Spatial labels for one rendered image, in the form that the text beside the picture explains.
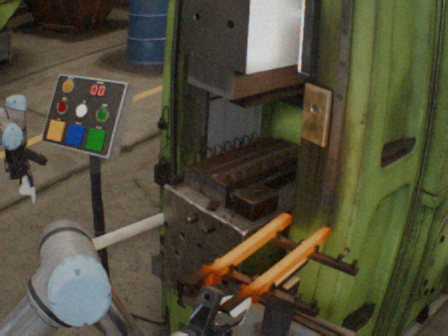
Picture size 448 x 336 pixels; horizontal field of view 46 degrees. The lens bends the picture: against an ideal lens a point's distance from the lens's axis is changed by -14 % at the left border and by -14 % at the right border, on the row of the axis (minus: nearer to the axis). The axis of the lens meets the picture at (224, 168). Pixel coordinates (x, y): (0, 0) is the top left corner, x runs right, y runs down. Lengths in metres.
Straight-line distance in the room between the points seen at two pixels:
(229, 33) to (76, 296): 1.03
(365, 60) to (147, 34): 5.04
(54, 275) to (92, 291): 0.07
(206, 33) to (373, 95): 0.55
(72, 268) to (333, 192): 1.04
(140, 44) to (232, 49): 4.85
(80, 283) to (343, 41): 1.03
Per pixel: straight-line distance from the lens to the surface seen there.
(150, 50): 6.55
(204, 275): 1.38
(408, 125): 1.99
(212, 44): 1.79
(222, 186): 1.90
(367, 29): 1.59
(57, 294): 0.92
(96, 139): 2.14
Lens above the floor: 1.87
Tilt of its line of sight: 26 degrees down
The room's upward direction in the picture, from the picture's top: 4 degrees clockwise
